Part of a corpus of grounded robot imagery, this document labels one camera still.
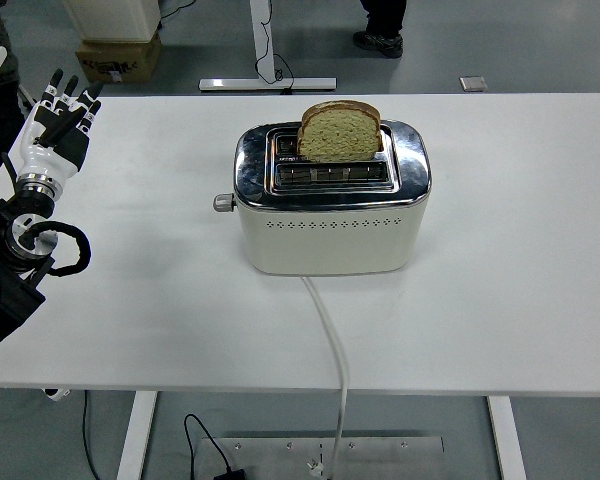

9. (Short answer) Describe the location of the black cable on stand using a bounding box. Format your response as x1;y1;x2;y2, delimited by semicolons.
256;0;296;96

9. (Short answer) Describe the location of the black cable with adapter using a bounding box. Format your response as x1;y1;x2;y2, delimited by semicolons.
182;413;249;480

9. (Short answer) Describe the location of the cream chrome toaster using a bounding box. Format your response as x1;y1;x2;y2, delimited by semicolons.
233;119;433;276

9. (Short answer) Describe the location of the thin black hanging cable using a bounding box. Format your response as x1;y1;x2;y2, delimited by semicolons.
81;390;101;480

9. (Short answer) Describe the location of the brown cardboard box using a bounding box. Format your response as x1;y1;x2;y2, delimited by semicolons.
74;30;164;85

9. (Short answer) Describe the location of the white desk stand foot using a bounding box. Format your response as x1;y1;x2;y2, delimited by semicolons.
198;0;338;93

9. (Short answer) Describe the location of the brown bread slice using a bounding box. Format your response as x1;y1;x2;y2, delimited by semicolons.
296;99;383;164

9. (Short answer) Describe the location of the white cabinet box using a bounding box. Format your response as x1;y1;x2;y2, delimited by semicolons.
62;0;162;44

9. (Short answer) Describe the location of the person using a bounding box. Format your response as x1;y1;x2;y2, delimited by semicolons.
352;0;409;60
0;0;27;161

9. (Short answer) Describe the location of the grey metal plate with screws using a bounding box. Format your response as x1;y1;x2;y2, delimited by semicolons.
199;436;445;480

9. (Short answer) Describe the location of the white table leg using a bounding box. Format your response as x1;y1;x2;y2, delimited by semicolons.
115;391;159;480
486;395;527;480

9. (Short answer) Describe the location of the white toaster power cable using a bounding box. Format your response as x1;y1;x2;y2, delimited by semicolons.
301;274;351;476

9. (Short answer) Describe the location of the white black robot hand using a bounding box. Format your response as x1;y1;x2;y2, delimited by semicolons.
15;68;104;184

